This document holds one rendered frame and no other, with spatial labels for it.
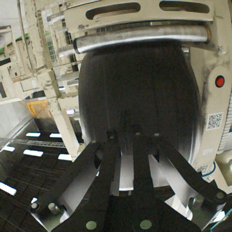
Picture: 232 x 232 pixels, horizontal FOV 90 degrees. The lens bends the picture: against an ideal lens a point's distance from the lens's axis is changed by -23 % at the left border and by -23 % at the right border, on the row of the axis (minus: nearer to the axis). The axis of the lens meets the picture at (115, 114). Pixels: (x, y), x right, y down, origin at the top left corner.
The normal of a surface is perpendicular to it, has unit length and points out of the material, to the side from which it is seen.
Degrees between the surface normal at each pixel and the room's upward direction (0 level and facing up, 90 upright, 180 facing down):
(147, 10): 90
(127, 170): 92
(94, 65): 140
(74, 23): 90
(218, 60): 90
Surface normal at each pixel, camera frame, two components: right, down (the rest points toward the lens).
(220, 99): -0.05, 0.48
